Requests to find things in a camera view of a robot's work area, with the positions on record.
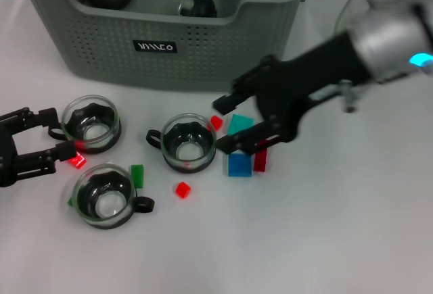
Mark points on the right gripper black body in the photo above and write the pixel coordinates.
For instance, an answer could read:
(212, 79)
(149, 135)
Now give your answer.
(287, 88)

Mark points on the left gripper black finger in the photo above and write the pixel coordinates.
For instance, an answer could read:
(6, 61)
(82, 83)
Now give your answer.
(47, 116)
(66, 150)

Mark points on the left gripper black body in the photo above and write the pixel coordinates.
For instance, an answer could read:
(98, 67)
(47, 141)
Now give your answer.
(6, 159)

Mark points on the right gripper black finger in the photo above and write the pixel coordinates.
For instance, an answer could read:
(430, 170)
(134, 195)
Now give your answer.
(225, 104)
(236, 143)

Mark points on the small red toy brick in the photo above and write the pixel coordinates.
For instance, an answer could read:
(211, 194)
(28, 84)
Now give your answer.
(78, 161)
(183, 191)
(216, 123)

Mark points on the blue square toy brick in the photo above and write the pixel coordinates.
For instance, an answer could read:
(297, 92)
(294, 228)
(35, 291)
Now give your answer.
(240, 165)

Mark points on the dark red long toy brick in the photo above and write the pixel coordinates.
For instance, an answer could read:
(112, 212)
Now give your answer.
(260, 162)

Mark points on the green toy brick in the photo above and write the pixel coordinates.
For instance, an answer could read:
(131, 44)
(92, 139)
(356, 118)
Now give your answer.
(137, 175)
(71, 202)

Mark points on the grey perforated storage basket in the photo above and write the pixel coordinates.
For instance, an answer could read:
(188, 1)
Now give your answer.
(203, 64)

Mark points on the teal square toy brick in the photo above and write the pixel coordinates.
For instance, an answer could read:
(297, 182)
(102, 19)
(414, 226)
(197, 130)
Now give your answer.
(238, 123)

